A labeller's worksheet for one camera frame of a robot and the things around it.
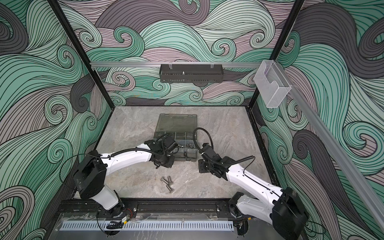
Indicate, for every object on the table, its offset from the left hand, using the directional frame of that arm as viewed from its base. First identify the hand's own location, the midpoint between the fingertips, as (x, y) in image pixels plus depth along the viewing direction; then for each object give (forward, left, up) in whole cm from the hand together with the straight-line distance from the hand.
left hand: (171, 162), depth 84 cm
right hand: (-2, -17, +2) cm, 17 cm away
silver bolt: (-9, +1, -4) cm, 10 cm away
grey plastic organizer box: (+29, -5, -5) cm, 30 cm away
